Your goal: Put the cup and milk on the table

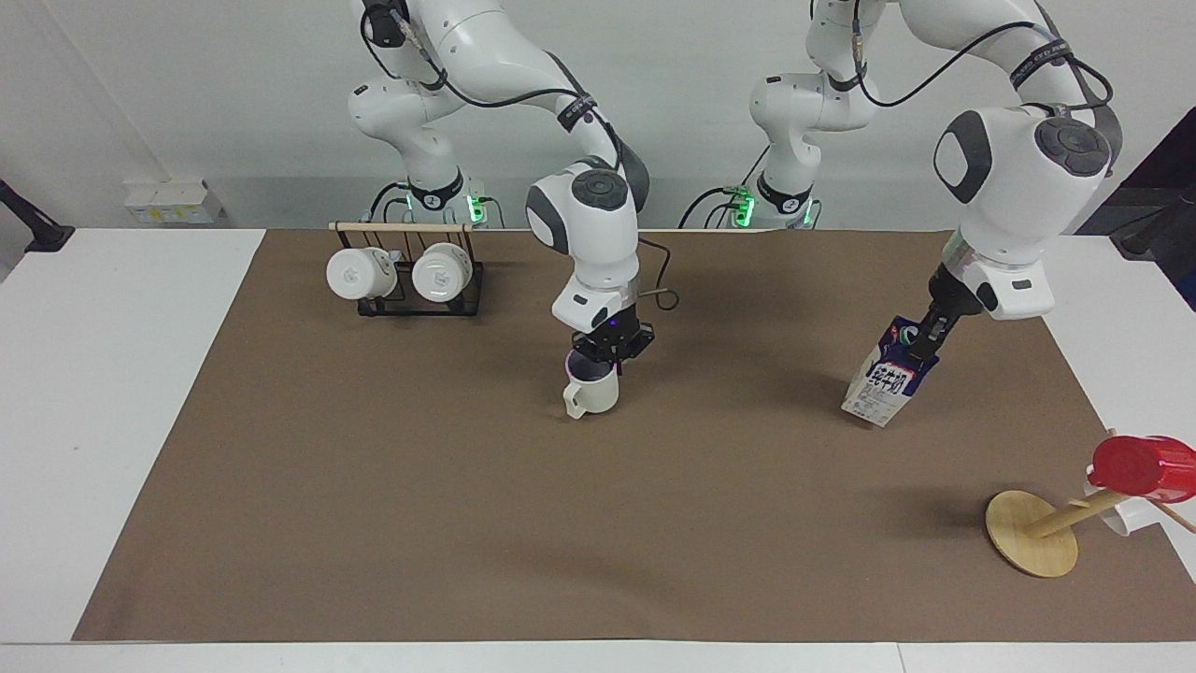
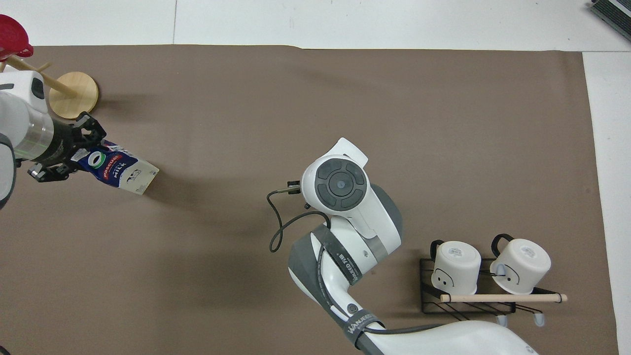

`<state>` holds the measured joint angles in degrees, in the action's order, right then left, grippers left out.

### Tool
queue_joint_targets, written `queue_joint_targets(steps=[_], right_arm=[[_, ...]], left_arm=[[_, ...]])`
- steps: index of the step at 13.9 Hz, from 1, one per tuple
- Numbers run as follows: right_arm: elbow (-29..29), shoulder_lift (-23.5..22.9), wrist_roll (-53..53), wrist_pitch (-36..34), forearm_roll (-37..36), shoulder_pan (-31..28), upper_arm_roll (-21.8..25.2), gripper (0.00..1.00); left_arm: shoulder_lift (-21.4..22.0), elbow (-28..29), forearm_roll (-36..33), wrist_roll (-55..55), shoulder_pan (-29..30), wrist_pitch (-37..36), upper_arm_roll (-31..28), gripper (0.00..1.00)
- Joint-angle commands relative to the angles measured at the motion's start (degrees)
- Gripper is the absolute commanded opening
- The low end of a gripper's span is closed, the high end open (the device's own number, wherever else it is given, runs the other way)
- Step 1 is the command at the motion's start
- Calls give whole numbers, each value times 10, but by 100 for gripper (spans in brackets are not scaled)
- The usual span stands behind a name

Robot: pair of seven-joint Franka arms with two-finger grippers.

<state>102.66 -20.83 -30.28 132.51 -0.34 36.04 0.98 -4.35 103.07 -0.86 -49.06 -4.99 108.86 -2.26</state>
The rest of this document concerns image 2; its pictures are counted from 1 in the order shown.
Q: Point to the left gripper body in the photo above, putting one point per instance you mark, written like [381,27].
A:
[61,143]

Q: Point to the blue and white milk carton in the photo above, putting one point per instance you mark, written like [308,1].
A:
[123,171]

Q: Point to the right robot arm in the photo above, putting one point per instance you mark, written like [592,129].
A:
[355,222]

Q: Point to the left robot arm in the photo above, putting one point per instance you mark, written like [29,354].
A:
[17,123]

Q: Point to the red cup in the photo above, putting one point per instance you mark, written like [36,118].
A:
[12,37]

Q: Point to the white cup with face print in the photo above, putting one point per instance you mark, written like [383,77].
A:
[456,268]
[522,264]

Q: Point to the wooden mug tree stand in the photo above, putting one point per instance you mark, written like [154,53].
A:
[74,96]

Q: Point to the wooden rod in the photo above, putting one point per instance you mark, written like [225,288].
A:
[493,298]

